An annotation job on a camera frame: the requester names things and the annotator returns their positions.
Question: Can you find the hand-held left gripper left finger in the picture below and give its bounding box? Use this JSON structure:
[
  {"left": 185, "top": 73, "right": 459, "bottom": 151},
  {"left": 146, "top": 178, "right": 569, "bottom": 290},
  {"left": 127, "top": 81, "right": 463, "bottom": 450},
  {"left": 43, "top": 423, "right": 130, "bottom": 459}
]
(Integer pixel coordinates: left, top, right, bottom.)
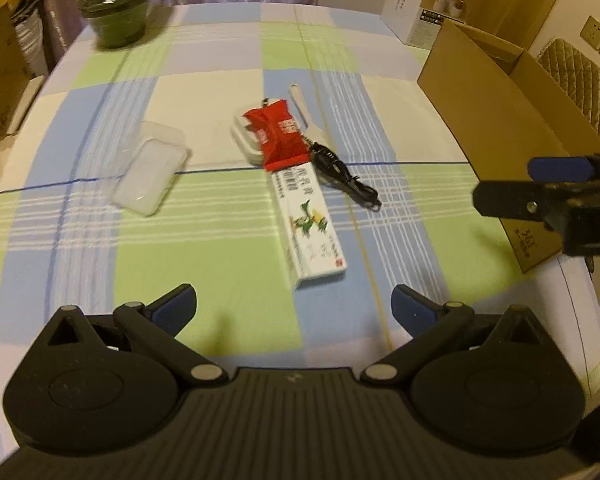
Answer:
[{"left": 35, "top": 284, "right": 229, "bottom": 390}]

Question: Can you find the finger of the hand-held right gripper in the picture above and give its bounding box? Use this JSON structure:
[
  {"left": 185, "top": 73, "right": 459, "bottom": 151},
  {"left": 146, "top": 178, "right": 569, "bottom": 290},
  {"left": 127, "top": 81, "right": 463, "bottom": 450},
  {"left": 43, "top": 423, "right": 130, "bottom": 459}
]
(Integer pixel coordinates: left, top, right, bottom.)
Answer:
[
  {"left": 527, "top": 152, "right": 600, "bottom": 184},
  {"left": 472, "top": 179, "right": 573, "bottom": 224}
]

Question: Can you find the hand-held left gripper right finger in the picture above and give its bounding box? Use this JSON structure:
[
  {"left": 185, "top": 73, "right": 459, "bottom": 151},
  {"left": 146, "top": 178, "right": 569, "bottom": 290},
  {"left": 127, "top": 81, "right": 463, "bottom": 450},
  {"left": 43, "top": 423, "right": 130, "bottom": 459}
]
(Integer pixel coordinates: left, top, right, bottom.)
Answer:
[{"left": 360, "top": 284, "right": 553, "bottom": 390}]

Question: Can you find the brown cardboard box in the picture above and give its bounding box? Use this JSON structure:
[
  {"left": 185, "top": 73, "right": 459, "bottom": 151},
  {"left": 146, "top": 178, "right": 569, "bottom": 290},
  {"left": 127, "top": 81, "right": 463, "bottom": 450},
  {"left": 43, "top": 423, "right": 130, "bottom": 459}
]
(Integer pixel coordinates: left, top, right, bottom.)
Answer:
[{"left": 417, "top": 19, "right": 600, "bottom": 275}]

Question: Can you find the white toothpaste box green print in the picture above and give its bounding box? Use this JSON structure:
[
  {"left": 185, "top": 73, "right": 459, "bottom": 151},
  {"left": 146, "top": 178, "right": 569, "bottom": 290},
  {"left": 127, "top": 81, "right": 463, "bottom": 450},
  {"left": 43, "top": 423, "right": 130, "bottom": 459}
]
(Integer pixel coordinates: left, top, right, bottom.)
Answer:
[{"left": 269, "top": 160, "right": 347, "bottom": 290}]

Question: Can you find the clear plastic box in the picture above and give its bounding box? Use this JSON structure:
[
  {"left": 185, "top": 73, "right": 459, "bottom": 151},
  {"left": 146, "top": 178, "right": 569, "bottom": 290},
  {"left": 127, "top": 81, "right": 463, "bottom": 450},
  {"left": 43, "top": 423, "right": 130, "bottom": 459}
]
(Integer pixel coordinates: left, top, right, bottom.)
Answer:
[{"left": 111, "top": 120, "right": 189, "bottom": 217}]

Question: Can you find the black cable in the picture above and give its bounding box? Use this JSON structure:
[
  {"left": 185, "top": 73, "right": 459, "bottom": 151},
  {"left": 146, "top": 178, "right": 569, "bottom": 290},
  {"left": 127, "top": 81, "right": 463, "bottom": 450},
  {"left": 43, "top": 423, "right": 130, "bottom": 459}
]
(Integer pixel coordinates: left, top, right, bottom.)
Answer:
[{"left": 302, "top": 135, "right": 382, "bottom": 211}]

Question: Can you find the white charger plug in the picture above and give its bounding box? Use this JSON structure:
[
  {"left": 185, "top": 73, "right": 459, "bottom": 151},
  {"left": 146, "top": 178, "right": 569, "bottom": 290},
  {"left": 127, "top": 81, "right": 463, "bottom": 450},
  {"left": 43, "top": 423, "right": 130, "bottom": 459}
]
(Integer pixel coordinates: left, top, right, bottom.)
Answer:
[{"left": 230, "top": 97, "right": 281, "bottom": 166}]

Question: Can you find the red snack packet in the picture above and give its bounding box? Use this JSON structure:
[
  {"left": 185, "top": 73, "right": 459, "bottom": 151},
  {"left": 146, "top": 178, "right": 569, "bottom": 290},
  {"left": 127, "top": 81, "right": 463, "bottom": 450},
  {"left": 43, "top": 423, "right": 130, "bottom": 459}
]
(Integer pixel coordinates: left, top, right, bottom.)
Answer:
[{"left": 242, "top": 100, "right": 312, "bottom": 173}]

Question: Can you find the white plastic spoon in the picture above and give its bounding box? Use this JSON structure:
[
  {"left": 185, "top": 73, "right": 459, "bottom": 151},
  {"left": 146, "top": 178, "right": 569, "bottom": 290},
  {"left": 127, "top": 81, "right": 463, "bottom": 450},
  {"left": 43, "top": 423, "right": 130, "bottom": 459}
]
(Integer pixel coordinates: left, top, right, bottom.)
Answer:
[{"left": 288, "top": 83, "right": 328, "bottom": 143}]

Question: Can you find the checked tablecloth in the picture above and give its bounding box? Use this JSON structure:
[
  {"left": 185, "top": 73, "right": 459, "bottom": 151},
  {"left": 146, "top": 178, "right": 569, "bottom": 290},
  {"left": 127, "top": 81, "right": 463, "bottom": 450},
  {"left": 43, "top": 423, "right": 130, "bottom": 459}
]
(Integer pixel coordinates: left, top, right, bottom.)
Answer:
[{"left": 0, "top": 2, "right": 600, "bottom": 461}]

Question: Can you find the chair with quilted cover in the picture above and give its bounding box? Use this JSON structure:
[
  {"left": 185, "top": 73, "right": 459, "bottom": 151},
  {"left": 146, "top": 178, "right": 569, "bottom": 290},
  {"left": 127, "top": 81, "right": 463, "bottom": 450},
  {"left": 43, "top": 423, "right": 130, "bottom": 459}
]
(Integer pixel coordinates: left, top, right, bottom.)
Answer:
[{"left": 536, "top": 37, "right": 600, "bottom": 156}]

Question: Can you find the wooden door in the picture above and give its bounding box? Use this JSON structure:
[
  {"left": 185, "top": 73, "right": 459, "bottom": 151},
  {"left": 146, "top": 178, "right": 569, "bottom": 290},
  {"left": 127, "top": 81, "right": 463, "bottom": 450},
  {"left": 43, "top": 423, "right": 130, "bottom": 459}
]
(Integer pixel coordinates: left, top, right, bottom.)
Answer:
[{"left": 450, "top": 0, "right": 576, "bottom": 51}]

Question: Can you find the white product box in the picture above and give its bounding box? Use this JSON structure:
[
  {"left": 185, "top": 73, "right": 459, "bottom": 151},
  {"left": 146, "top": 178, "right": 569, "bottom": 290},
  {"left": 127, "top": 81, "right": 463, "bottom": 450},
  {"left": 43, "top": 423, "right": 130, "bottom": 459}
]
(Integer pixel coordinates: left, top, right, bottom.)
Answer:
[{"left": 382, "top": 0, "right": 483, "bottom": 51}]

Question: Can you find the large cardboard box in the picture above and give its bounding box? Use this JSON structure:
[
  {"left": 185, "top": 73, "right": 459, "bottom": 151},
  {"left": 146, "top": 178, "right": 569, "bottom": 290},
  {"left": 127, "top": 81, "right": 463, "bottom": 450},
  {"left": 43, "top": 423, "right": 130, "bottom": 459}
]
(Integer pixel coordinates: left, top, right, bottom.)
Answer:
[{"left": 0, "top": 5, "right": 33, "bottom": 138}]

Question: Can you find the ribbed white bucket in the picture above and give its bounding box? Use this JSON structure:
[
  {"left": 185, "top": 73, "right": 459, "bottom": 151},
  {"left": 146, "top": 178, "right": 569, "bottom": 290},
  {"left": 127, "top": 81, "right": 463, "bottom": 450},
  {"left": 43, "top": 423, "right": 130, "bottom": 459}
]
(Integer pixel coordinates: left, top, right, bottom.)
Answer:
[{"left": 10, "top": 0, "right": 48, "bottom": 78}]

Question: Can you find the gold wall socket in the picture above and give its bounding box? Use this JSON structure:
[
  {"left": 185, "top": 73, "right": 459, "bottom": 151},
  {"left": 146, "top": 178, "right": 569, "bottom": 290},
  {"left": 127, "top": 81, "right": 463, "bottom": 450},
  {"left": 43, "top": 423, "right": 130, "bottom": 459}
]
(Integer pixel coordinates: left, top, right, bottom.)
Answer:
[{"left": 580, "top": 15, "right": 600, "bottom": 49}]

